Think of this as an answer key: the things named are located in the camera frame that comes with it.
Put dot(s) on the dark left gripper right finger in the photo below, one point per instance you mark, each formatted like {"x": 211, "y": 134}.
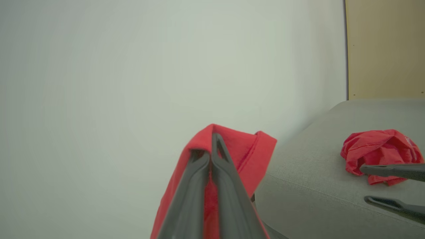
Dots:
{"x": 232, "y": 199}

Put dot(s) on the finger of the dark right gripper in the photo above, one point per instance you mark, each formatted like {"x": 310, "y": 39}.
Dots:
{"x": 405, "y": 207}
{"x": 398, "y": 170}

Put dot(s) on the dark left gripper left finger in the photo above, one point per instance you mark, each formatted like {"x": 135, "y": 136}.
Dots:
{"x": 191, "y": 199}

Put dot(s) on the red garment with white stripes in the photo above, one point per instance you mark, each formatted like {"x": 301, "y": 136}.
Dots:
{"x": 378, "y": 147}

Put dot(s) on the grey fabric sofa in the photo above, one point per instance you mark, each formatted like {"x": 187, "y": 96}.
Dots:
{"x": 315, "y": 186}

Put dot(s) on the beige wooden panel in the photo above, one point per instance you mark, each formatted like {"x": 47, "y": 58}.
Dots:
{"x": 385, "y": 49}

